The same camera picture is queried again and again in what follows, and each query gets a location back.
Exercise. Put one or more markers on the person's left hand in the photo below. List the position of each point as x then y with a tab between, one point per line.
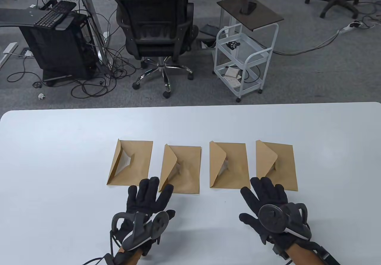
148	193

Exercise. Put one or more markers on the person's right hand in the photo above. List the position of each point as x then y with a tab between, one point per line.
265	193

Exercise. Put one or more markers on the grey hand controller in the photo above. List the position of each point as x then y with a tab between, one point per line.
157	221
271	214

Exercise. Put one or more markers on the brown paper envelope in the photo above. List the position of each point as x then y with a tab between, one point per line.
190	169
140	163
238	163
285	163

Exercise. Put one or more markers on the white lined paper sheet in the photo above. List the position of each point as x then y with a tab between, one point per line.
122	162

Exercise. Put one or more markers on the person's right forearm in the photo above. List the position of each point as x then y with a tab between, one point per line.
303	256

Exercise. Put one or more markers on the person's left forearm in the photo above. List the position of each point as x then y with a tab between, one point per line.
131	257

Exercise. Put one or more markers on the crumpled white paper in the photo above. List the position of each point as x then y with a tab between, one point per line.
41	96

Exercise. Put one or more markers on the white booklets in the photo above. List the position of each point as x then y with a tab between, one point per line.
232	73

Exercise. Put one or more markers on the white rolling cart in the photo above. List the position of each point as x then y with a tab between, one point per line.
253	59

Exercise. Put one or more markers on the small black plastic part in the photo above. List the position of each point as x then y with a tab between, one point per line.
232	45

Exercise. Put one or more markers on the black computer tower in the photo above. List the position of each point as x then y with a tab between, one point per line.
59	50

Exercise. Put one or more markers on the black mesh office chair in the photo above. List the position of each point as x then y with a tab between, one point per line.
154	23

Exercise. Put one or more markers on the dark brown board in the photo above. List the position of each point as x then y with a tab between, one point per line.
253	18

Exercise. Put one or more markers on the grey floor socket plate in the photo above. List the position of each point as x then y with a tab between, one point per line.
26	53

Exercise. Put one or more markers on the black phone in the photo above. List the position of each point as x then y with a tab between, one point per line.
248	8

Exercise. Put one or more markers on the white power strip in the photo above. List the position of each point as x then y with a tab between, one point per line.
349	27

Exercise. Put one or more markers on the white desk foot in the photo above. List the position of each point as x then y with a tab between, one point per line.
10	48

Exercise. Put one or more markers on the black keyboard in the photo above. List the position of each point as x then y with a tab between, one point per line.
55	13

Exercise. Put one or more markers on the black curved desk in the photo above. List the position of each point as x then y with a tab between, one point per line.
18	16

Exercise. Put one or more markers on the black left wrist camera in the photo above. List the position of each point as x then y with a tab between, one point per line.
120	259

